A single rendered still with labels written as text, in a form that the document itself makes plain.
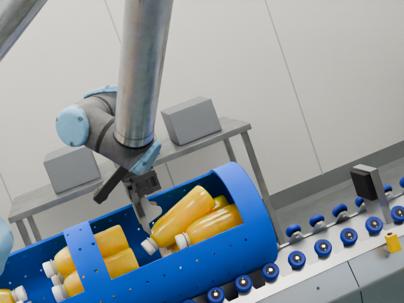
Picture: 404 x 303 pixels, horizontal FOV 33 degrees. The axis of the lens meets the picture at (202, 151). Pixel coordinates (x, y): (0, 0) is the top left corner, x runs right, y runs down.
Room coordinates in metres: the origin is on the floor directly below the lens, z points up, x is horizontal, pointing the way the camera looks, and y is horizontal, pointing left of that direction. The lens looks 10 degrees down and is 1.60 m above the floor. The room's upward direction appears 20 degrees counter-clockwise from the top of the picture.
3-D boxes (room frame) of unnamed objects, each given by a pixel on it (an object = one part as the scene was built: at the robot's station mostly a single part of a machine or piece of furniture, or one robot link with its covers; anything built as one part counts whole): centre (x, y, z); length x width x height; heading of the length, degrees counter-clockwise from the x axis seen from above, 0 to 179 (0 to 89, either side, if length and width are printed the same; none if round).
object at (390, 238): (1.63, -0.37, 0.92); 0.08 x 0.03 x 0.05; 11
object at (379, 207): (1.77, -0.39, 1.00); 0.10 x 0.04 x 0.15; 11
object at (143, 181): (1.66, 0.17, 1.30); 0.09 x 0.08 x 0.12; 101
